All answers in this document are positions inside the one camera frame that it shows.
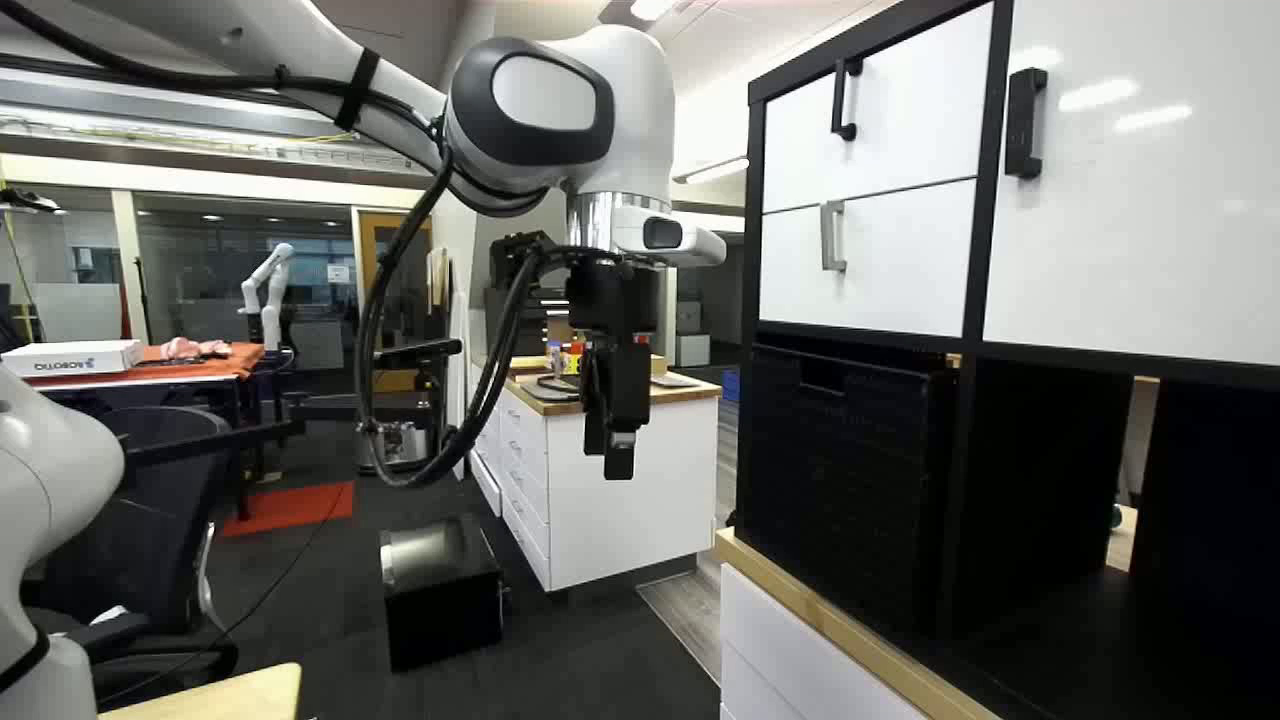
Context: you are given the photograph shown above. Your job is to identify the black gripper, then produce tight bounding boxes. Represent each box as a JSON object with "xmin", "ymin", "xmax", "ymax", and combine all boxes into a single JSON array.
[{"xmin": 566, "ymin": 254, "xmax": 659, "ymax": 486}]

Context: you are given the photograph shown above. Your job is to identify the black woven storage basket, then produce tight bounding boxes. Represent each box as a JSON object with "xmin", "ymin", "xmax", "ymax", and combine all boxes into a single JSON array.
[{"xmin": 734, "ymin": 341, "xmax": 939, "ymax": 647}]

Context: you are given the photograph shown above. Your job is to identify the white island cabinet wooden top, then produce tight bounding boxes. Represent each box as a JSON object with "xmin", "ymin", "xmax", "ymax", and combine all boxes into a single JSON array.
[{"xmin": 464, "ymin": 351, "xmax": 728, "ymax": 601}]

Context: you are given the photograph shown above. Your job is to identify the black box on floor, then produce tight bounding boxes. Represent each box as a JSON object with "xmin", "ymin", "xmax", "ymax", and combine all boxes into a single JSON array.
[{"xmin": 374, "ymin": 513, "xmax": 511, "ymax": 675}]

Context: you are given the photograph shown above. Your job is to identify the white base cabinet wooden top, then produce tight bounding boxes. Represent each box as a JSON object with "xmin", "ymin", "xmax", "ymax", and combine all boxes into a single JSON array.
[{"xmin": 711, "ymin": 526, "xmax": 1005, "ymax": 720}]

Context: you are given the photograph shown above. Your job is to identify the red floor mat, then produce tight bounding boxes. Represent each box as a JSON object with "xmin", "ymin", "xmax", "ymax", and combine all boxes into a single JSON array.
[{"xmin": 217, "ymin": 476, "xmax": 360, "ymax": 545}]

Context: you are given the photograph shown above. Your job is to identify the black cube shelf unit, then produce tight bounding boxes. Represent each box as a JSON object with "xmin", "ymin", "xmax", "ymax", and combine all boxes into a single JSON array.
[{"xmin": 734, "ymin": 0, "xmax": 1280, "ymax": 720}]

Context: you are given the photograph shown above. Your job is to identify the table with red cover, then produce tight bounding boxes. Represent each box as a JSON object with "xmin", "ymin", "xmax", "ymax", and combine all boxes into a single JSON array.
[{"xmin": 20, "ymin": 337, "xmax": 278, "ymax": 530}]

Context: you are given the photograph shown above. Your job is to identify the light wooden table corner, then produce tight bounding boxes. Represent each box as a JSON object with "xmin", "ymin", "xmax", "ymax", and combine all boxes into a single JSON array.
[{"xmin": 96, "ymin": 662, "xmax": 306, "ymax": 720}]

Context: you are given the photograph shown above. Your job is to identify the black office chair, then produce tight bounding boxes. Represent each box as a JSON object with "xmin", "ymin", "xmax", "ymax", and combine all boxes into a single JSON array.
[{"xmin": 20, "ymin": 398, "xmax": 249, "ymax": 712}]

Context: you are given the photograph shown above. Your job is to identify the flat white box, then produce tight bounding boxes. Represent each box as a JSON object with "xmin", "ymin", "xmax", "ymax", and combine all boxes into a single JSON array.
[{"xmin": 0, "ymin": 337, "xmax": 146, "ymax": 379}]

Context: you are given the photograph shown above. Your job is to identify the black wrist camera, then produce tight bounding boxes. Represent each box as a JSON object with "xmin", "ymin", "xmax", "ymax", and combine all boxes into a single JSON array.
[{"xmin": 486, "ymin": 227, "xmax": 585, "ymax": 362}]

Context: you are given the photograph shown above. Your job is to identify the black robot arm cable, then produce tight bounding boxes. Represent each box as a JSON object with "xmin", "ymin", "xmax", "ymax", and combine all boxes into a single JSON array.
[{"xmin": 0, "ymin": 0, "xmax": 590, "ymax": 491}]

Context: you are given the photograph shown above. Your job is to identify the white drawer front silver handle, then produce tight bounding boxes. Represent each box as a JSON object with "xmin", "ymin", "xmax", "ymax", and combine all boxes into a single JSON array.
[{"xmin": 755, "ymin": 177, "xmax": 979, "ymax": 341}]

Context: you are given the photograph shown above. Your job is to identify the white drawer front black handle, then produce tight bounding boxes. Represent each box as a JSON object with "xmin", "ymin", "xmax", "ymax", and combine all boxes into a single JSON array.
[{"xmin": 755, "ymin": 0, "xmax": 997, "ymax": 218}]

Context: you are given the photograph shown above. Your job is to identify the black door handle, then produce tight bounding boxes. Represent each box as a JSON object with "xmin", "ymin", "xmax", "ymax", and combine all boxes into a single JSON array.
[{"xmin": 998, "ymin": 63, "xmax": 1051, "ymax": 184}]

